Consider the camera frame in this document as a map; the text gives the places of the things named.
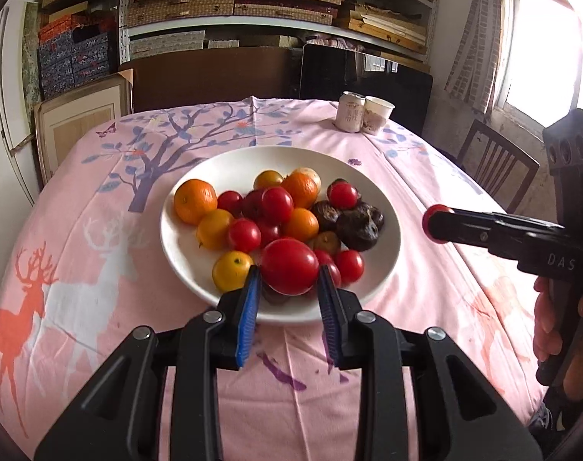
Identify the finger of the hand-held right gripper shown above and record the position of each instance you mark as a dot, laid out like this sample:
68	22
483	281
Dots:
536	226
464	228

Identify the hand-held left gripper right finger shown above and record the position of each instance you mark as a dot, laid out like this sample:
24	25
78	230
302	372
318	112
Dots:
330	321

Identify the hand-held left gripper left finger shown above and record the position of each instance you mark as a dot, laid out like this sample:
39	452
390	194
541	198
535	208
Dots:
247	321

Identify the large red tomato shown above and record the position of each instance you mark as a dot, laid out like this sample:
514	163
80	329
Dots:
289	266
250	204

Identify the small brownish citrus fruit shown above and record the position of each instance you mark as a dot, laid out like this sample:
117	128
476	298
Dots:
326	242

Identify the large dark wrinkled fruit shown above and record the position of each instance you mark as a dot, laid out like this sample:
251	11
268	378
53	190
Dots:
358	230

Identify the large orange mandarin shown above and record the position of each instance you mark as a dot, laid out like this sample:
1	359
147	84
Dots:
194	200

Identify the white plate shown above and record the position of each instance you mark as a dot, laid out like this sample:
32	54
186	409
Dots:
234	163

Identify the person's right hand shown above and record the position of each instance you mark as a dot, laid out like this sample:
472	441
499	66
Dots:
543	317

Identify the dark wooden chair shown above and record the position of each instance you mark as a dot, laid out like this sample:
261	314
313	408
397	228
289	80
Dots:
498	163

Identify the white paper cup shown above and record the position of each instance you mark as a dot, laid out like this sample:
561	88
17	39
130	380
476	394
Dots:
379	115

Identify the glossy black panel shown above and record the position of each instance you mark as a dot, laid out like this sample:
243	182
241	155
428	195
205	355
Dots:
406	91

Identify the pink printed tablecloth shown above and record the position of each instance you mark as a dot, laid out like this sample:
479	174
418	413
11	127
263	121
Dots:
104	269

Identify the bright window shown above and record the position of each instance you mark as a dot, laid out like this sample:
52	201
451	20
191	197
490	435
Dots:
546	53

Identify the pale drink can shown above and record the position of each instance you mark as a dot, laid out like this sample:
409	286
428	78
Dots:
349	113

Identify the brick pattern curtain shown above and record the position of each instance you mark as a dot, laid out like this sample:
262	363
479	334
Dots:
474	43

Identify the person's dark clothing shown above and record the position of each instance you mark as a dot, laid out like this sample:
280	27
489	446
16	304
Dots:
553	422

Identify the stack of wooden frames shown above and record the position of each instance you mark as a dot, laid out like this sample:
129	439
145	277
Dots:
387	29

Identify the pink cloth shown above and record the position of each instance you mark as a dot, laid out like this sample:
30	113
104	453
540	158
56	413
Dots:
330	41

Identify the grey patterned flat boxes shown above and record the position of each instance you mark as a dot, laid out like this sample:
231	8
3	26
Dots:
166	45

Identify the stack of blue patterned boxes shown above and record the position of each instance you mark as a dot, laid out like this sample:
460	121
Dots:
75	65

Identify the white metal shelf rack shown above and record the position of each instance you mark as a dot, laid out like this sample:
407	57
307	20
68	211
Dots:
124	33

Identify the white leaning board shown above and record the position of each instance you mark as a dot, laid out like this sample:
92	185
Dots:
10	105

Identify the green patterned board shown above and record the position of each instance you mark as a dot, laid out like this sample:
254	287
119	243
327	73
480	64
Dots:
31	53

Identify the red orange patterned box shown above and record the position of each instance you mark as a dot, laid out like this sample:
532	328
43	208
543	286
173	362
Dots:
56	29

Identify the light wooden picture frame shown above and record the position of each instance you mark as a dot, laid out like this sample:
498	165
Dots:
80	125

